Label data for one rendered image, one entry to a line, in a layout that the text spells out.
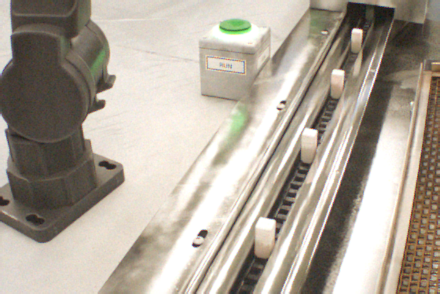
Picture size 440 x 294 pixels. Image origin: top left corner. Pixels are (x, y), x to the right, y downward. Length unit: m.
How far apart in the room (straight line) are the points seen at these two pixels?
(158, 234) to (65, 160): 0.12
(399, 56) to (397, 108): 0.16
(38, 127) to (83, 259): 0.12
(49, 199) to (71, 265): 0.07
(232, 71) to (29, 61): 0.31
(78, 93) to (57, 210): 0.13
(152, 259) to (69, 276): 0.09
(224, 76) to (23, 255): 0.33
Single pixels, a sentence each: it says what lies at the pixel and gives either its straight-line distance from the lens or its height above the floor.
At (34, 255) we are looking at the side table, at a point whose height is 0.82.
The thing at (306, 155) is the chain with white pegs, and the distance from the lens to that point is 0.57.
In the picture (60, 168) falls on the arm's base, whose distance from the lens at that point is 0.53.
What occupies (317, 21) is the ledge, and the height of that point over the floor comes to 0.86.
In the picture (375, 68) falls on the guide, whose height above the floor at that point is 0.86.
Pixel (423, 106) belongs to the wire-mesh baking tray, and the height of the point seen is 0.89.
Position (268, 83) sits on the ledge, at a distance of 0.67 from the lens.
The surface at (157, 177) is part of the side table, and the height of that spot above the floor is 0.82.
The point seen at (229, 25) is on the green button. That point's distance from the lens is 0.71.
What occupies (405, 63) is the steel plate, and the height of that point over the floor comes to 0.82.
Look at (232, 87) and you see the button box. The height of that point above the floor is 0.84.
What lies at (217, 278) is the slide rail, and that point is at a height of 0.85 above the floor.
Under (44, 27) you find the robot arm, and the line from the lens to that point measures 0.46.
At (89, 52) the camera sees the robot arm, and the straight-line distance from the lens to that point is 0.50.
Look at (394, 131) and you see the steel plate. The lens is 0.68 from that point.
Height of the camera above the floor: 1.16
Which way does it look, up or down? 33 degrees down
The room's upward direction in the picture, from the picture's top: 2 degrees counter-clockwise
